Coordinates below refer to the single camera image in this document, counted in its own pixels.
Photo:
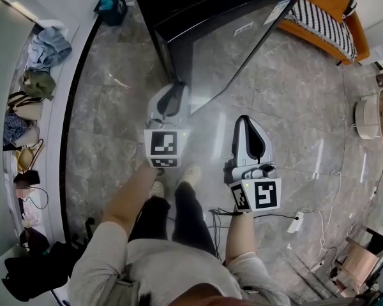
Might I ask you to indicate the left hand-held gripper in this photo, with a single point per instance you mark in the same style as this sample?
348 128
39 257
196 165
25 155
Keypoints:
162 145

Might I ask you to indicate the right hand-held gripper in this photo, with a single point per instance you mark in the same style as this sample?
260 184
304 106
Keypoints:
265 194

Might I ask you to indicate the black glass-door fridge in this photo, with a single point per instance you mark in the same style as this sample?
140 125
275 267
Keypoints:
229 59

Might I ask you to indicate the person's right forearm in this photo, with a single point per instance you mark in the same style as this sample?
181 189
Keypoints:
241 237

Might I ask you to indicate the person's left forearm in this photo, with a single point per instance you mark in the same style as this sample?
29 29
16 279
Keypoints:
127 199

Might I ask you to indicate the person's right cream shoe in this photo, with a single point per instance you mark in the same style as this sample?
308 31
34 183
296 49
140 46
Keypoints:
190 173

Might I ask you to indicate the person's cream shoe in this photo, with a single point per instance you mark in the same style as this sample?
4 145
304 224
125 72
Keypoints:
190 173
156 189

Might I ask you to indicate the person's left cream shoe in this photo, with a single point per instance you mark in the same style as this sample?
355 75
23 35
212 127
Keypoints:
156 189

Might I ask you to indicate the white power strip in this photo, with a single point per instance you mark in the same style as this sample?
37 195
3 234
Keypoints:
295 222

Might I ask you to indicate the person's black trousers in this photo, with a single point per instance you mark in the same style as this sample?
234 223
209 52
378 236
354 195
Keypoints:
188 218

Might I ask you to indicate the dark blue storage crate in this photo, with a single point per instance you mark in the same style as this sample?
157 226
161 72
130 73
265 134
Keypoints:
113 14

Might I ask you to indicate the round white wooden-top table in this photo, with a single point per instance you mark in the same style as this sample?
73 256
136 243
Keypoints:
365 116

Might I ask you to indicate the olive green garment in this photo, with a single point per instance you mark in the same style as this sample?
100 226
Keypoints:
40 84

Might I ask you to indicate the light blue denim garment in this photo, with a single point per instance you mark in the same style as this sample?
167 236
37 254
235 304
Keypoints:
49 48

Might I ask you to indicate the cream cloth bag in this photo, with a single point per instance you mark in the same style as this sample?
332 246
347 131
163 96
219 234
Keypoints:
28 135

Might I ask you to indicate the black-and-white striped blanket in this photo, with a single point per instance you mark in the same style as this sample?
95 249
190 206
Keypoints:
325 24

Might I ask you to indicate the person's light grey shirt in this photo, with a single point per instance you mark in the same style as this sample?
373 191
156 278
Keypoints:
166 266

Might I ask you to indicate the yellow bag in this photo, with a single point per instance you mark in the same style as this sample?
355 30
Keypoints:
24 159

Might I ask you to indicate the small black pouch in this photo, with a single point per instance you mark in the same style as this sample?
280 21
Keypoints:
28 177

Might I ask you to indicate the blue checked cloth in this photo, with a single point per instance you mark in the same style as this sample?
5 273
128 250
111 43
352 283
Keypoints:
14 127

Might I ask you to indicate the orange sofa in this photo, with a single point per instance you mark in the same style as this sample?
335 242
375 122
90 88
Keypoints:
364 40

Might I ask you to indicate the wooden cabinet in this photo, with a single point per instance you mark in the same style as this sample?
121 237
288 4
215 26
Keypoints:
357 261

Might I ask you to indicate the small pink item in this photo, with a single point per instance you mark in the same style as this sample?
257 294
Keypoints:
22 191

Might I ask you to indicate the dark purple bag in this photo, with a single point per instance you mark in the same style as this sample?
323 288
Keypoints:
35 241

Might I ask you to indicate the large black bag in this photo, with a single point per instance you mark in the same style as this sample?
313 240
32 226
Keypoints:
35 269

